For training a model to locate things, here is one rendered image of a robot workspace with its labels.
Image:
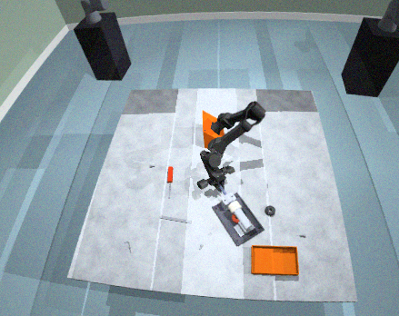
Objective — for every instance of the orange-handled screwdriver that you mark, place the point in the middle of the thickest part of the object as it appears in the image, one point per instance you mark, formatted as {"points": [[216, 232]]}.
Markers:
{"points": [[170, 177]]}

